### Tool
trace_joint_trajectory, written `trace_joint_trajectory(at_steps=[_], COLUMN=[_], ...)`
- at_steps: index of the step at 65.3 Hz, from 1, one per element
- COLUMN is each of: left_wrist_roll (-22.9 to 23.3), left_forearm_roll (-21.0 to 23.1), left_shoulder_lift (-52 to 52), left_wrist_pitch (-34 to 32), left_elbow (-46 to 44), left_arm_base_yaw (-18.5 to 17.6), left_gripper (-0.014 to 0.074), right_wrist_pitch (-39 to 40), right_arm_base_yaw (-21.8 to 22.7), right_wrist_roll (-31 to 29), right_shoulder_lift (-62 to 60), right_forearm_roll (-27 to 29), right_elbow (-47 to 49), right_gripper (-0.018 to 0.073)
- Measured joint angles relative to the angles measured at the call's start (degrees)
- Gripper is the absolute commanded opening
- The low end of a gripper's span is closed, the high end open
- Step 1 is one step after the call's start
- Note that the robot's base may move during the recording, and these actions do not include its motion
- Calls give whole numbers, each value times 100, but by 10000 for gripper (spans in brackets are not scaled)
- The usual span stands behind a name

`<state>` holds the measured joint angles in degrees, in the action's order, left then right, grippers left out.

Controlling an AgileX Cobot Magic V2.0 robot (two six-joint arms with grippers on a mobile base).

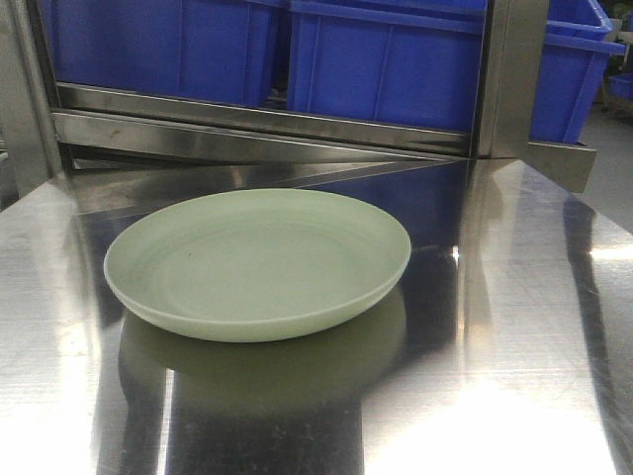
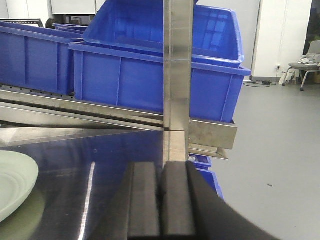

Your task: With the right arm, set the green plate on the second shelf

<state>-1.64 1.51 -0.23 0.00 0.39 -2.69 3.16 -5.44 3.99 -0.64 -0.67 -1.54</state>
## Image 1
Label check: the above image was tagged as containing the blue plastic bin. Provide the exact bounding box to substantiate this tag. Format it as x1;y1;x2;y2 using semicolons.
287;1;625;143
39;1;288;106

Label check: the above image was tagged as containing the stainless steel shelf rack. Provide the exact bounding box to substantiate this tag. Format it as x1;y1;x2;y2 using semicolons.
0;0;598;213

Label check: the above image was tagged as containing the green round plate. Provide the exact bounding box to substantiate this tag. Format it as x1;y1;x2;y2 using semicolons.
103;188;412;342

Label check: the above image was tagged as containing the blue plastic bin left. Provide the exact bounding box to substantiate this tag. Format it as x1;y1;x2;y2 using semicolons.
39;1;288;106

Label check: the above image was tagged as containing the blue plastic bin right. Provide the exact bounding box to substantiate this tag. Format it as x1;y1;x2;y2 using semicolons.
287;1;625;143

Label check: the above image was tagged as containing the small blue bin background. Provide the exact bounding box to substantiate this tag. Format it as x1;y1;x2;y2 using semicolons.
606;72;632;113

